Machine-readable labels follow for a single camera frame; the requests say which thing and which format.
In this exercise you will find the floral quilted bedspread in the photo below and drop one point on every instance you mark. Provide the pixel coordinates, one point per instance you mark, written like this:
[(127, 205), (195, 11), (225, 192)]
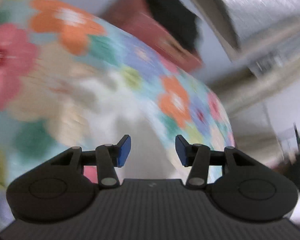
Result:
[(65, 55)]

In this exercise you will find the beige shiny curtain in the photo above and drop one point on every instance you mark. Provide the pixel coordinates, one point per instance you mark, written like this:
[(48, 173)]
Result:
[(252, 87)]

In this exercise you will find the beige window frame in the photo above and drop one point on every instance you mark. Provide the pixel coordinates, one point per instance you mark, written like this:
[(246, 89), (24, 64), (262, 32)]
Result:
[(212, 12)]

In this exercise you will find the silver quilted window insulation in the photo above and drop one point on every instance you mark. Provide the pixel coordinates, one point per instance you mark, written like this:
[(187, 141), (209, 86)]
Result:
[(265, 2)]

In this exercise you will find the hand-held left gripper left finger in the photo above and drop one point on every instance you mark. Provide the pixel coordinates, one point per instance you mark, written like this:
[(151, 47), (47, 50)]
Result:
[(123, 152)]

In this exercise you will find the black folded clothes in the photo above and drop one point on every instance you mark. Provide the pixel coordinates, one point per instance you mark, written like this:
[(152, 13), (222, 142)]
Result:
[(172, 17)]

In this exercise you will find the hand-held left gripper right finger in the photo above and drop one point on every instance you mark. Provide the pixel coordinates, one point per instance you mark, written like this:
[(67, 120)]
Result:
[(182, 152)]

